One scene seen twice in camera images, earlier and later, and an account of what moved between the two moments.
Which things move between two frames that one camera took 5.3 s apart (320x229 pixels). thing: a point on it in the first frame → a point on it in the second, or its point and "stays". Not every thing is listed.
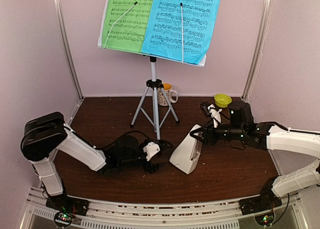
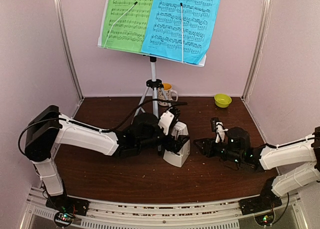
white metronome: [187, 154] → [178, 129]
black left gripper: [152, 168] → [178, 144]
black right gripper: [207, 131] → [208, 145]
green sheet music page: [127, 16] stays
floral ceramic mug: [167, 88] stays
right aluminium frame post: [255, 66] stays
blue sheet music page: [181, 23] stays
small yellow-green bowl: [222, 100] stays
